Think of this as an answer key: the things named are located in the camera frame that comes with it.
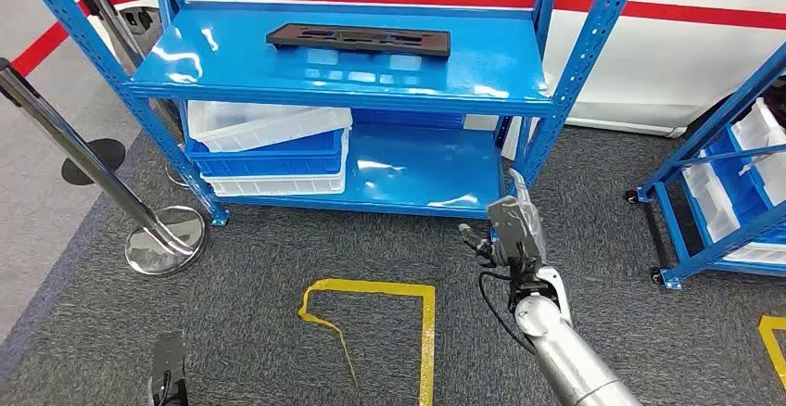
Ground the blue metal shelf rack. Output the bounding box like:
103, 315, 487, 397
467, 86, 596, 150
15, 0, 649, 227

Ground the blue plastic bin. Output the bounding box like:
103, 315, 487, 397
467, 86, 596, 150
704, 125, 786, 238
184, 128, 345, 178

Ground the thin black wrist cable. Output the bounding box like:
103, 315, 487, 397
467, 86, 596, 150
477, 271, 536, 355

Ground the blue wheeled metal rack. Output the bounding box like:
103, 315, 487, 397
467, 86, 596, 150
623, 44, 786, 291

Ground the red barrier belt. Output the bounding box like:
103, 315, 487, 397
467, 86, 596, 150
101, 0, 786, 31
10, 13, 87, 78

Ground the black plastic frame part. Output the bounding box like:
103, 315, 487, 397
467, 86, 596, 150
265, 22, 452, 58

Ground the yellow tape square peeled corner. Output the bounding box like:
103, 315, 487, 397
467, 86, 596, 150
298, 278, 437, 406

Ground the white car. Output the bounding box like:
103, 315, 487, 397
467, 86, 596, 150
61, 0, 786, 140

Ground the chrome stanchion post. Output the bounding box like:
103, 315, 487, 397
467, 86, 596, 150
0, 57, 210, 278
75, 0, 185, 188

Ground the black round-base pole stand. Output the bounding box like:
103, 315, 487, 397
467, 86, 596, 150
59, 138, 128, 187

